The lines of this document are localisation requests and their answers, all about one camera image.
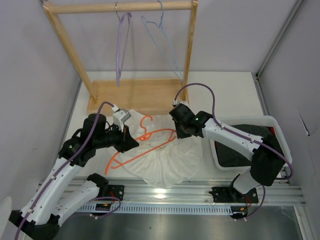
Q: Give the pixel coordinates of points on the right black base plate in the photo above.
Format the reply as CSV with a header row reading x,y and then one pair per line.
x,y
226,194

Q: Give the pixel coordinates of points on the white plastic basket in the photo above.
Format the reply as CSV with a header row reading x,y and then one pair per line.
x,y
267,121

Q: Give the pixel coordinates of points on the perforated cable duct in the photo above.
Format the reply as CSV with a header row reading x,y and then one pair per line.
x,y
169,209

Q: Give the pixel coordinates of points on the black dotted garment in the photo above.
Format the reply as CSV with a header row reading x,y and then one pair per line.
x,y
229,159

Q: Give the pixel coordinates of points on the aluminium mounting rail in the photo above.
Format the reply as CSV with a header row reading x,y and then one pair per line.
x,y
194,192

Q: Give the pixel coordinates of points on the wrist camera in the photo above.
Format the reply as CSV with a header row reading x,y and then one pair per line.
x,y
120,116
177,102

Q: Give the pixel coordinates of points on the wooden clothes rack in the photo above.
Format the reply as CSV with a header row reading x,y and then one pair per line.
x,y
148,96

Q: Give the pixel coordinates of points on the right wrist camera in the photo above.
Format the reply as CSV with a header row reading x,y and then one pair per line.
x,y
177,102

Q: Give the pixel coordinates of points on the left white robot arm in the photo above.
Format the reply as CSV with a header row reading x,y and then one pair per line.
x,y
45,213

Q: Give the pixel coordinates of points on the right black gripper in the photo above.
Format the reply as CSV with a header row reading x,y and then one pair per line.
x,y
180,135

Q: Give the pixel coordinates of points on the purple plastic hanger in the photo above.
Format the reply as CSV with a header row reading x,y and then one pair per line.
x,y
121,49

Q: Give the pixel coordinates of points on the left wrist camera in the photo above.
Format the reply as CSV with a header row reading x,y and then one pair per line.
x,y
120,116

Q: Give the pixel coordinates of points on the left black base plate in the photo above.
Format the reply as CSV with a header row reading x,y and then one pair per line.
x,y
116,191

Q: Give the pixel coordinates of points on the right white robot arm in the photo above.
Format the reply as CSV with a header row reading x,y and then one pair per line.
x,y
266,161

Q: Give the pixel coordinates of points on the white pleated skirt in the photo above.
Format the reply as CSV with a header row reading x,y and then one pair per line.
x,y
161,159

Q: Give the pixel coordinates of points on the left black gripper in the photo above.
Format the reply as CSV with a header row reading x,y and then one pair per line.
x,y
127,141

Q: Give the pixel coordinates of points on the red garment in basket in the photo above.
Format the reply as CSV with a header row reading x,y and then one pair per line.
x,y
272,131

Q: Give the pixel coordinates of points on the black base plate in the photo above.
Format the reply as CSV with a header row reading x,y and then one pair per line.
x,y
226,194
116,191

